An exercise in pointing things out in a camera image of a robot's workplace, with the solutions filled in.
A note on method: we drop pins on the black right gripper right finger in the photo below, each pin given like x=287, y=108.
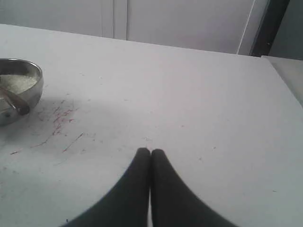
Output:
x=173, y=204

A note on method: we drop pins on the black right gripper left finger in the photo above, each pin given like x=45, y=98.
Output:
x=127, y=203

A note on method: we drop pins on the brown wooden spoon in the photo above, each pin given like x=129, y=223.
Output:
x=16, y=102

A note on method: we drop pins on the steel bowl of rice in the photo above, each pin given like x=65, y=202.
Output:
x=23, y=78

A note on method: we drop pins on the white cabinet doors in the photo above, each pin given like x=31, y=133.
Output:
x=213, y=25

